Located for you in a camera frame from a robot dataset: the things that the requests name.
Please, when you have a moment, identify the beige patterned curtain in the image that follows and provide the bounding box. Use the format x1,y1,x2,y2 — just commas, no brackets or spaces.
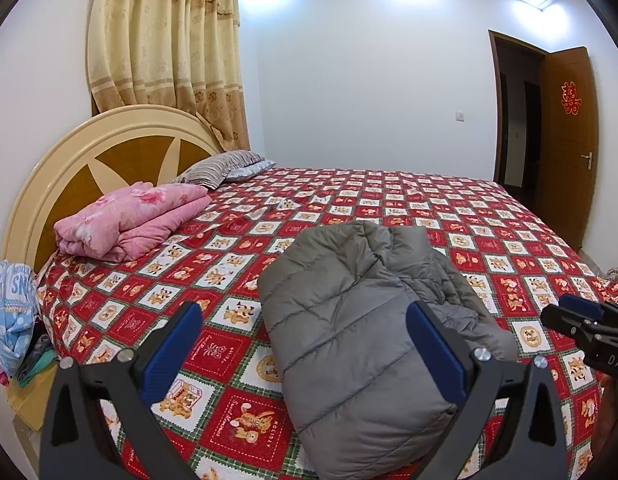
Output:
86,0,250,153

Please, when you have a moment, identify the dark brown door frame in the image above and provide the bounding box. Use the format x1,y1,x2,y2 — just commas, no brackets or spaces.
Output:
488,30,552,186

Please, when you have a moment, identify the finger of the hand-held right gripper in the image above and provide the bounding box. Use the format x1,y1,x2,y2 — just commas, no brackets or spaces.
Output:
559,294,604,322
541,304,597,346

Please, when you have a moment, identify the red printed bedspread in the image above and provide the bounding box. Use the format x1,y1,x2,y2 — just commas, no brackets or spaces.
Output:
34,166,618,480

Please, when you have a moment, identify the folded pink floral quilt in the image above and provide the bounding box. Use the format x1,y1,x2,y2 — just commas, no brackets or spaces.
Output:
54,181,213,262

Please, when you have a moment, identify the striped pillow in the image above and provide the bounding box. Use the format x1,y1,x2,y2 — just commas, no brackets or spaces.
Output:
173,151,264,191

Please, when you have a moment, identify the cream and brown headboard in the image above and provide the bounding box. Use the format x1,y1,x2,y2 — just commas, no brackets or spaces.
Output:
1,105,224,273

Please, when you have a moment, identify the grey-blue pillow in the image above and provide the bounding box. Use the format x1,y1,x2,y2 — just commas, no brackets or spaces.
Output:
224,159,277,183

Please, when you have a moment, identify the red paper door decoration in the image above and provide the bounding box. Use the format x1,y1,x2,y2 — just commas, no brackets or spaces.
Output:
560,80,581,115

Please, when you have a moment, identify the grey puffer jacket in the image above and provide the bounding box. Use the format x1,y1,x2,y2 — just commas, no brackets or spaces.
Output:
257,220,520,468

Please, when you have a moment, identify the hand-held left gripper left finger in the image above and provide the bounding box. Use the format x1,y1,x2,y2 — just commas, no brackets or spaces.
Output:
39,301,204,480

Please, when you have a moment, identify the blue printed cloth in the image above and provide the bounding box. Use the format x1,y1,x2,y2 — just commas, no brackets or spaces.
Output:
0,260,40,376

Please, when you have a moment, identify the green cloth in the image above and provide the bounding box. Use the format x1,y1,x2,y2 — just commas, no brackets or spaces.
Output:
14,332,60,388

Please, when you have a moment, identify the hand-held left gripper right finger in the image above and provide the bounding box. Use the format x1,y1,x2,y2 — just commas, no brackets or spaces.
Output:
406,301,570,480

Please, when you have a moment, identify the brown wooden door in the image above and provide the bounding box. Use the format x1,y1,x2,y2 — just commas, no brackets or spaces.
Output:
540,46,600,251

